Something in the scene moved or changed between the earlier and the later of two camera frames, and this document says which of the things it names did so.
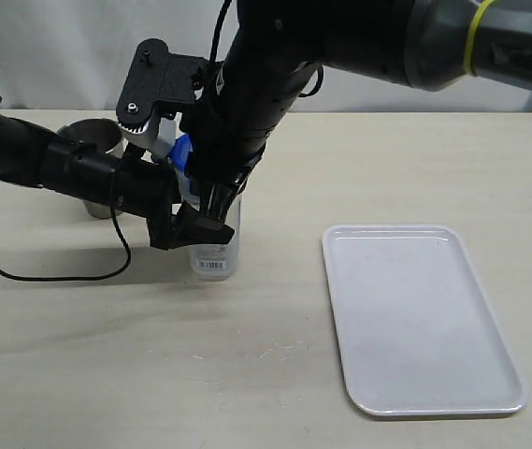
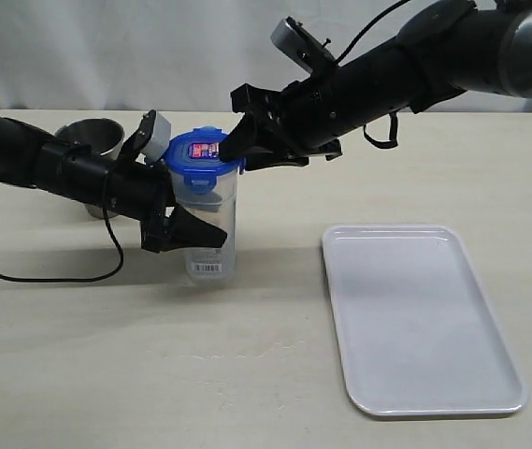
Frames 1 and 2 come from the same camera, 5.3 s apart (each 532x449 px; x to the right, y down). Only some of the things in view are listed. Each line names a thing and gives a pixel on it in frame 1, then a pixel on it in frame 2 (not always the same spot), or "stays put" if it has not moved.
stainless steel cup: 106,135 stays put
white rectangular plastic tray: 417,331 stays put
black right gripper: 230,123 to 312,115
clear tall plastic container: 215,260 stays put
